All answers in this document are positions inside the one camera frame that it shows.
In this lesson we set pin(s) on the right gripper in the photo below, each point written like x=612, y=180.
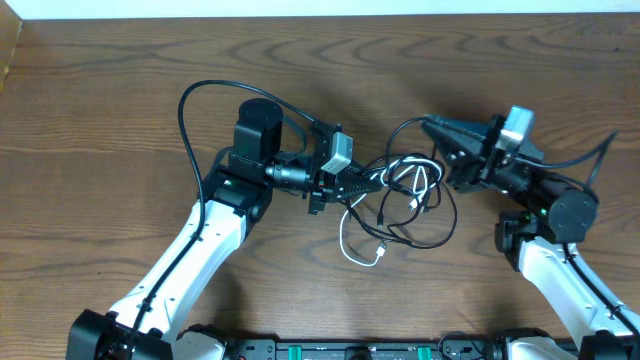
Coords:
x=471, y=170

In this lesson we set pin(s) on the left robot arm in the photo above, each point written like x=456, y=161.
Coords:
x=232, y=199

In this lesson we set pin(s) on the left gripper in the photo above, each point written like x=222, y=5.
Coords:
x=346, y=189

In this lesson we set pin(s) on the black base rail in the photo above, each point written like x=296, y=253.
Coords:
x=360, y=350

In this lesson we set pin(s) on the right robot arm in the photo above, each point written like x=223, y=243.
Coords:
x=540, y=240

